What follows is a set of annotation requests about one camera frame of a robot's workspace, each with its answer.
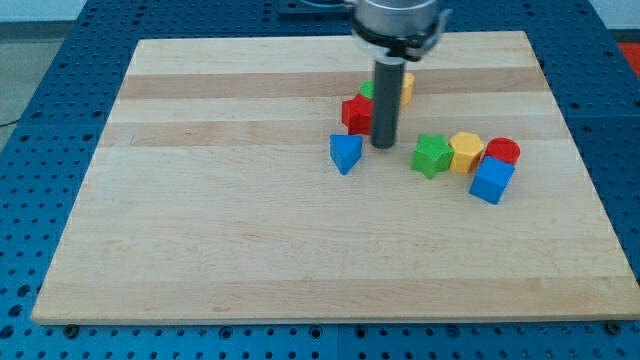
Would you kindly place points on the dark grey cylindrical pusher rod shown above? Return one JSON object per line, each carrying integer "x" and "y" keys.
{"x": 388, "y": 81}

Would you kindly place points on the yellow heart block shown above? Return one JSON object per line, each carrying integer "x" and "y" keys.
{"x": 407, "y": 88}

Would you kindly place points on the green round block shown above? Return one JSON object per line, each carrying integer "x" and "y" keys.
{"x": 366, "y": 89}

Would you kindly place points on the red star block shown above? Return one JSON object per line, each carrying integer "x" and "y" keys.
{"x": 356, "y": 115}

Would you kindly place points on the blue triangle block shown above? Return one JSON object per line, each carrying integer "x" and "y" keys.
{"x": 345, "y": 151}

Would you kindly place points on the green star block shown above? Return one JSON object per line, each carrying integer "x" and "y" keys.
{"x": 431, "y": 155}

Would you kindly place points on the yellow hexagon block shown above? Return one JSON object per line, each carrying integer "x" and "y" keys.
{"x": 467, "y": 150}

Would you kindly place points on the red cylinder block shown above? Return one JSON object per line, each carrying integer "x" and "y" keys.
{"x": 503, "y": 149}

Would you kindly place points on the blue cube block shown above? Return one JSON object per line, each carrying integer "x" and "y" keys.
{"x": 491, "y": 179}

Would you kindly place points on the light wooden board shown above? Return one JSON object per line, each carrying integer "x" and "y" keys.
{"x": 212, "y": 198}

